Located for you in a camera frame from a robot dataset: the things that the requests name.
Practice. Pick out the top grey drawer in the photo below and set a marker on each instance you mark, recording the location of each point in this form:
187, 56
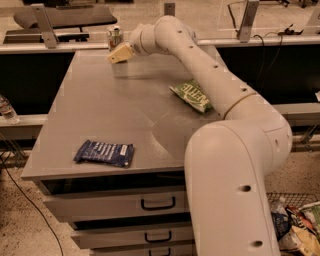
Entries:
101, 205

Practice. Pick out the left metal bracket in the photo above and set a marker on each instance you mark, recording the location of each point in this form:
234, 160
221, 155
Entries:
44, 25

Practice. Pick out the blue snack bag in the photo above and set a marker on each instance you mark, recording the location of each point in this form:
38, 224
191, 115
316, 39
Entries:
119, 155

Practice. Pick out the middle metal bracket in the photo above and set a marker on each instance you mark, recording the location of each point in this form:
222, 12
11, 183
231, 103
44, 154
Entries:
169, 9

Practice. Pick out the clear plastic water bottle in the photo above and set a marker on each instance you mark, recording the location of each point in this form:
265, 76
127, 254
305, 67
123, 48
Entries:
7, 111

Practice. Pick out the metal bracket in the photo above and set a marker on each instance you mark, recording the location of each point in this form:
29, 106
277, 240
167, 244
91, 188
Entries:
169, 9
250, 11
44, 25

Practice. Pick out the middle grey drawer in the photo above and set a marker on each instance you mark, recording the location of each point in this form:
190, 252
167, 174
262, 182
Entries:
133, 235

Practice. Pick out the grey drawer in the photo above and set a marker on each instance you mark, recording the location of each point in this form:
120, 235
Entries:
101, 205
133, 235
168, 250

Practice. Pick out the plastic bottle in basket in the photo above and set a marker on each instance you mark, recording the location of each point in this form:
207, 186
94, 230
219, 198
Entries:
278, 205

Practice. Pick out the right metal bracket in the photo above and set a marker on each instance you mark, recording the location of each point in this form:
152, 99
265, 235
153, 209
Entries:
250, 11

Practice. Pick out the dark blue bag in basket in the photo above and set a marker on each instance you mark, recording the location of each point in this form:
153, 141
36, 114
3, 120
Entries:
281, 224

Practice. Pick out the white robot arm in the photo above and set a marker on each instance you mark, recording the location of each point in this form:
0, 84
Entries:
226, 160

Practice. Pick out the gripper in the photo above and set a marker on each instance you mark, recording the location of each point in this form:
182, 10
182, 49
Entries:
136, 44

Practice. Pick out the grey drawer cabinet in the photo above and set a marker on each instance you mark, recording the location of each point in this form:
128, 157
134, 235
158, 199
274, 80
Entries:
126, 103

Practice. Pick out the green jalapeno chip bag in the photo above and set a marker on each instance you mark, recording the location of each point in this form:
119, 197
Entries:
191, 93

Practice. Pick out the yellow snack bag in basket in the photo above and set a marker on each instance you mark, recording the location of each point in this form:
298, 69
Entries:
301, 240

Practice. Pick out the bottom grey drawer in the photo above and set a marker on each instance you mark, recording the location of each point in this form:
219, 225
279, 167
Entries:
168, 250

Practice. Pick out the wire basket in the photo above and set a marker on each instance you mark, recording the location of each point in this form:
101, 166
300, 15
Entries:
303, 211

